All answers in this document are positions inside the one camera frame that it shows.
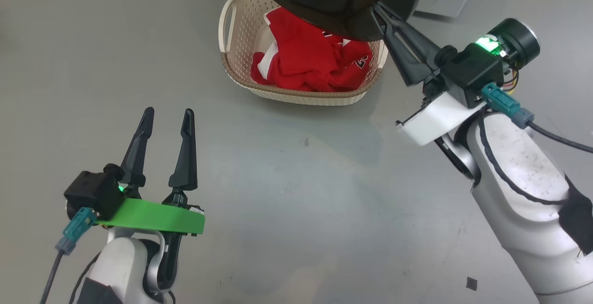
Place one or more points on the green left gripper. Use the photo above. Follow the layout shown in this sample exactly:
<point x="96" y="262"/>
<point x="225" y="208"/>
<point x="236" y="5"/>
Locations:
<point x="157" y="216"/>

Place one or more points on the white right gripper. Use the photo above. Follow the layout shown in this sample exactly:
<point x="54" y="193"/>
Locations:
<point x="435" y="118"/>

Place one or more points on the red jersey with number print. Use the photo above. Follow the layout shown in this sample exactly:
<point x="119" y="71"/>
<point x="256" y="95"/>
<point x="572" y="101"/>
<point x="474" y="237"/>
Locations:
<point x="305" y="53"/>

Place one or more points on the red garment with white stripes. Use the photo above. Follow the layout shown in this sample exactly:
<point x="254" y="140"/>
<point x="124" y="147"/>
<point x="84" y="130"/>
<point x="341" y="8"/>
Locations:
<point x="259" y="74"/>

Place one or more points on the cream perforated laundry basket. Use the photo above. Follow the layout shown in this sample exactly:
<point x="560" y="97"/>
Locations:
<point x="241" y="30"/>

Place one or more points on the small black floor tape square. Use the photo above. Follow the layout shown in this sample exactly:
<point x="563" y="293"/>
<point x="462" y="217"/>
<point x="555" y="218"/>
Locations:
<point x="471" y="284"/>

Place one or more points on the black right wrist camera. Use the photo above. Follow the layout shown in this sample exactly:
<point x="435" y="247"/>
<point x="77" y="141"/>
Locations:
<point x="472" y="67"/>

